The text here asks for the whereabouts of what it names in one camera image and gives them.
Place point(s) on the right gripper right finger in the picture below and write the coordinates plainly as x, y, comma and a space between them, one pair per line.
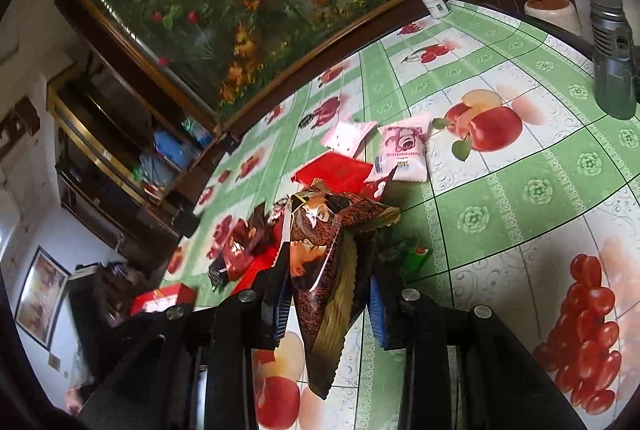
441, 386

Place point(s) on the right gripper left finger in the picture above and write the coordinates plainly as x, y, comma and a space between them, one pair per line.
253, 319

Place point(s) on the brown patterned snack packet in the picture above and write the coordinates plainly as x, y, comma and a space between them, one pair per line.
333, 243

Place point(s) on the large red snack packet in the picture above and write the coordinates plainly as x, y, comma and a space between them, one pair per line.
339, 173

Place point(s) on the dark maroon snack packet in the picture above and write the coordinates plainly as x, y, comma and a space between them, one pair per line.
242, 248

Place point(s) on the red white tray box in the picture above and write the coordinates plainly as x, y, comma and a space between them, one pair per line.
160, 299

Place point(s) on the green small snack packet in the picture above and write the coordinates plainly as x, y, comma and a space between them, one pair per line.
406, 259

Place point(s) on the pale pink snack packet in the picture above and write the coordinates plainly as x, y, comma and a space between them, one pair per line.
346, 137

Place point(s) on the wooden shelf cabinet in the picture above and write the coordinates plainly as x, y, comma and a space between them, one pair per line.
132, 162

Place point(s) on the pink rose snack packet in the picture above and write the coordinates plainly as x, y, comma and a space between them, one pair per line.
402, 153

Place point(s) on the grey vacuum tube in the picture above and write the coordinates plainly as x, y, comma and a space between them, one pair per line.
615, 59

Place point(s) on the white plastic bucket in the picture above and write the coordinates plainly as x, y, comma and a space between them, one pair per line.
561, 13

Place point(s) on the framed wall picture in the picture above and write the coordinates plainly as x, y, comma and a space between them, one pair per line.
41, 298

